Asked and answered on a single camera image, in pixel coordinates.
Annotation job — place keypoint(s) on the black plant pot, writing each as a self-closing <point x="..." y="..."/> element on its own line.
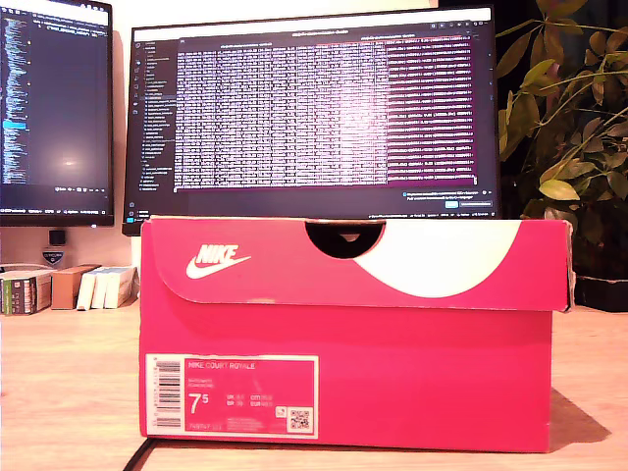
<point x="601" y="294"/>

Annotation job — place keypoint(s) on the red shoebox lid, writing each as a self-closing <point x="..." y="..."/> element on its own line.
<point x="294" y="275"/>

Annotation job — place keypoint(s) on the brown cardboard box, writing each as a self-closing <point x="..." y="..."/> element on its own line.
<point x="66" y="289"/>

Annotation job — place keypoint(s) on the green leafy houseplant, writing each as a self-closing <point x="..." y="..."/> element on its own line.
<point x="564" y="162"/>

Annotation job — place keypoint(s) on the large black computer monitor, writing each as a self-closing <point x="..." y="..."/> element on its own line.
<point x="294" y="113"/>

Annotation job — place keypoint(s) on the white stand post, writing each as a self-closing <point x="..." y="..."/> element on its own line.
<point x="136" y="252"/>

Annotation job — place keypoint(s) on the black monitor with code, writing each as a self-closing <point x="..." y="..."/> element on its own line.
<point x="59" y="98"/>

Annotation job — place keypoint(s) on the white slim box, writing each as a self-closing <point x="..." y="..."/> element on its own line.
<point x="120" y="288"/>
<point x="84" y="293"/>
<point x="99" y="290"/>

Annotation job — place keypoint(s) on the green printed box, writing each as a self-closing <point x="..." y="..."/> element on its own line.
<point x="22" y="294"/>

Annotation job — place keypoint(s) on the red shoebox base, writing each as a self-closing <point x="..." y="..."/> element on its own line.
<point x="402" y="378"/>

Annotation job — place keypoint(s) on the dark shield badge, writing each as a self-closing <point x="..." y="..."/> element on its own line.
<point x="52" y="257"/>

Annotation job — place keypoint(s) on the black monitor mount block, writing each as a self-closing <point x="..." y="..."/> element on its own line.
<point x="57" y="237"/>

